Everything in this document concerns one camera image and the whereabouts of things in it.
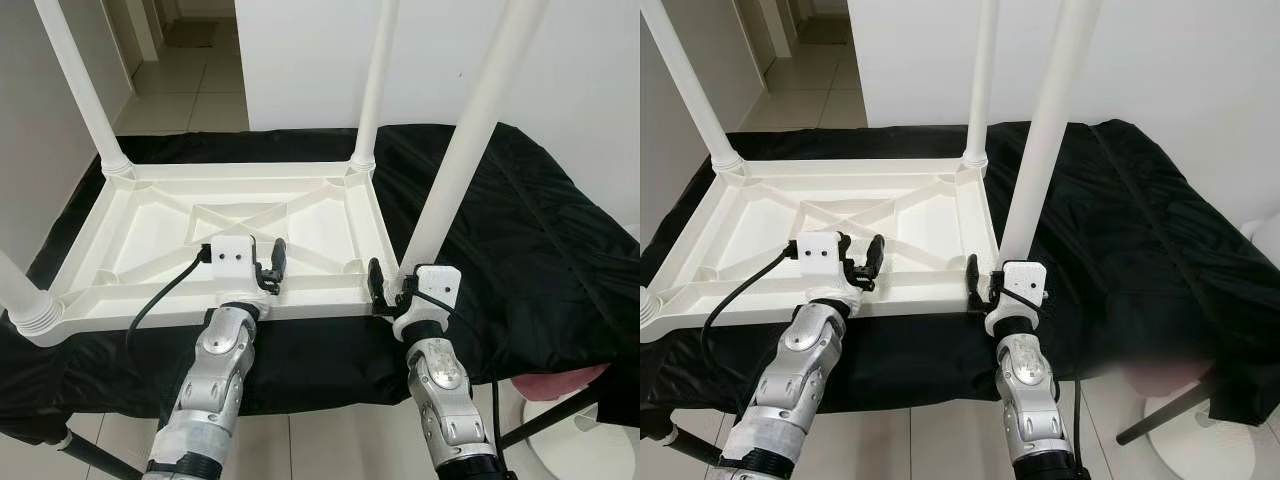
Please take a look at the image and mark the white plastic table top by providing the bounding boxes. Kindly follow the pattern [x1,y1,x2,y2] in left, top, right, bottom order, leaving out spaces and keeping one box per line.
[640,158,1007,331]
[30,160,403,347]

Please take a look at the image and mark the black cloth table cover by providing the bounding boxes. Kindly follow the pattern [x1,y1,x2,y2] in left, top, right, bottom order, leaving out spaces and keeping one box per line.
[640,120,1280,427]
[0,122,641,447]

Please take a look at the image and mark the pink stool seat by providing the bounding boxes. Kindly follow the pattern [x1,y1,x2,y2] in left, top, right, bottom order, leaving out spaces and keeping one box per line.
[1124,361,1207,392]
[514,364,612,402]

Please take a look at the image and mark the white round stool base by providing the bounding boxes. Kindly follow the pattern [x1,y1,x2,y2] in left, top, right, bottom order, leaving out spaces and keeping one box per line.
[1144,394,1263,480]

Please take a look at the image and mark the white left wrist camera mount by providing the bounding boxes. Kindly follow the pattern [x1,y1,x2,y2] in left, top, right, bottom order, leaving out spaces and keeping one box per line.
[205,235,269,319]
[795,232,862,317]

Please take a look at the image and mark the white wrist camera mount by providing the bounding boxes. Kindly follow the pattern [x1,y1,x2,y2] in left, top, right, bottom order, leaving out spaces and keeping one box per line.
[392,265,463,343]
[795,232,862,317]
[985,260,1050,339]
[205,235,269,319]

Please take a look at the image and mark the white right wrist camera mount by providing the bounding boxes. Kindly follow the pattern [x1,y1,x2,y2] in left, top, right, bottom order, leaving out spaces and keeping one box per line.
[985,260,1050,339]
[392,265,463,343]

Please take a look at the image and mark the white door frame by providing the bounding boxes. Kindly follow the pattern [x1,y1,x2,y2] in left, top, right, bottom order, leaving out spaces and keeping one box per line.
[735,0,792,62]
[100,0,162,63]

